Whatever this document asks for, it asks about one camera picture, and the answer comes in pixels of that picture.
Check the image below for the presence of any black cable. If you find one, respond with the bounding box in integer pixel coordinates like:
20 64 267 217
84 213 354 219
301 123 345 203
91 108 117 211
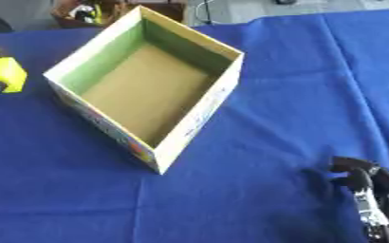
193 0 218 26

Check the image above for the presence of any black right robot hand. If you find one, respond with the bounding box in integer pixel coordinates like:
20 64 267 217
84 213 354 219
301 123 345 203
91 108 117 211
325 155 389 243

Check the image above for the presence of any tan cardboard box green inside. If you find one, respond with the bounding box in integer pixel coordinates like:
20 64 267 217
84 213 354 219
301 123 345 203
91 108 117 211
42 5 247 176

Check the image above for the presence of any yellow block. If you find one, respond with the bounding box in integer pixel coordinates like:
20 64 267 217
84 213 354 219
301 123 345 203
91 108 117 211
0 56 30 94

